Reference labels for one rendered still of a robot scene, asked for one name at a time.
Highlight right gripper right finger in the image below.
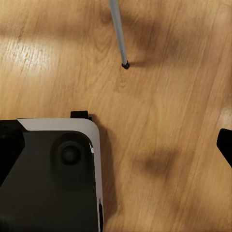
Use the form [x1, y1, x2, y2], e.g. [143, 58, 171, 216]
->
[217, 128, 232, 167]

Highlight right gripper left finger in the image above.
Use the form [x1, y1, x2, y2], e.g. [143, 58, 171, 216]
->
[0, 129, 25, 186]

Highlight camera tripod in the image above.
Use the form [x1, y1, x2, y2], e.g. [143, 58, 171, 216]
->
[108, 0, 130, 69]

